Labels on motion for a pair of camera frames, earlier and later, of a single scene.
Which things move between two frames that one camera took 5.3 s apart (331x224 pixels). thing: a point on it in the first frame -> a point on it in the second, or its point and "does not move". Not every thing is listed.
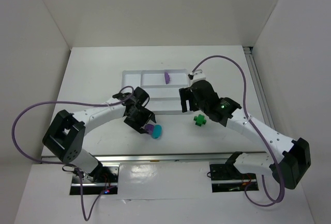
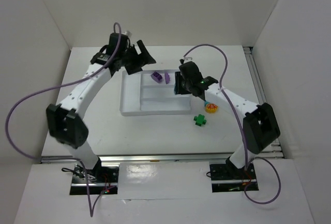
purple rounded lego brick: x=167 y=77 does not move
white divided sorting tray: x=162 y=86 does not move
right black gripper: x=186 y=99 -> x=179 y=84
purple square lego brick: x=149 y=128 -> x=156 y=76
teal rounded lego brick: x=156 y=132 -> x=175 y=89
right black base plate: x=225 y=177 does not move
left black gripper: x=141 y=120 -> x=135 y=60
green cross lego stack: x=199 y=120 does not move
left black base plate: x=106 y=176 does not move
